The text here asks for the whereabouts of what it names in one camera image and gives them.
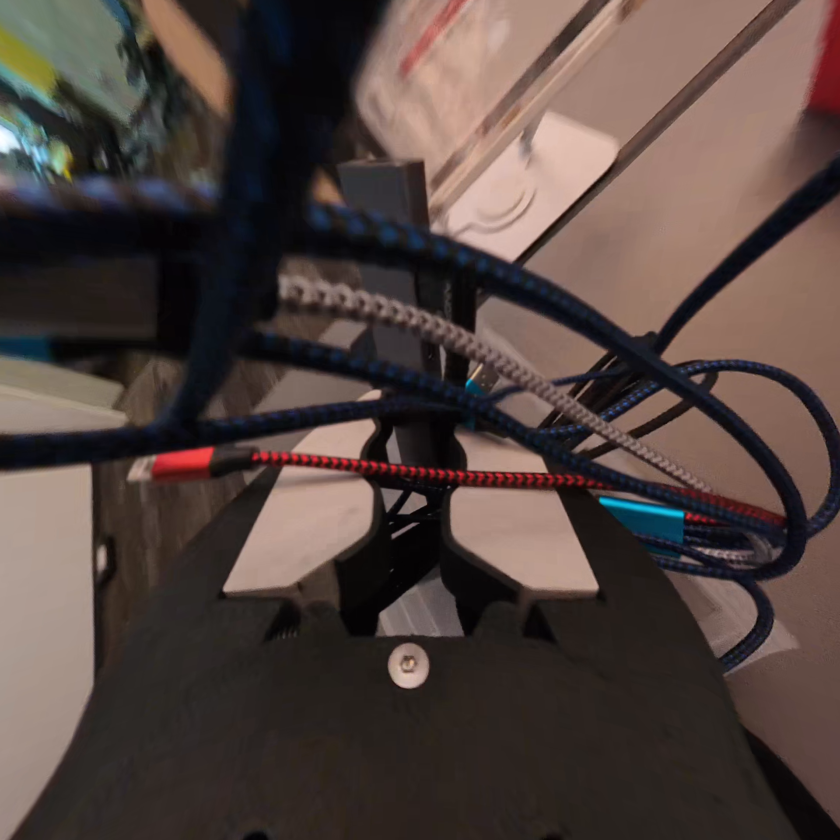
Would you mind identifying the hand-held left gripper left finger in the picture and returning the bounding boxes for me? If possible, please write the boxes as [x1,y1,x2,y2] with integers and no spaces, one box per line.
[222,394,395,602]

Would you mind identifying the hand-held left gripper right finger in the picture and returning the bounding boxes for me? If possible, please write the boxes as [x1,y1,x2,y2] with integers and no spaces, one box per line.
[441,407,601,609]

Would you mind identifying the blue braided cable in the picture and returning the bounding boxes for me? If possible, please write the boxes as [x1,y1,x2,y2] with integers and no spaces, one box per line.
[0,0,840,581]
[598,495,777,672]

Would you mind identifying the dark grey braided cable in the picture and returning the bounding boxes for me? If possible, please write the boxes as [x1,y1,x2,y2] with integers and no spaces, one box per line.
[277,272,729,496]

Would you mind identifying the grey usb hub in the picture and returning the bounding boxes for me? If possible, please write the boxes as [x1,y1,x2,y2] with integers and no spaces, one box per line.
[336,159,460,490]

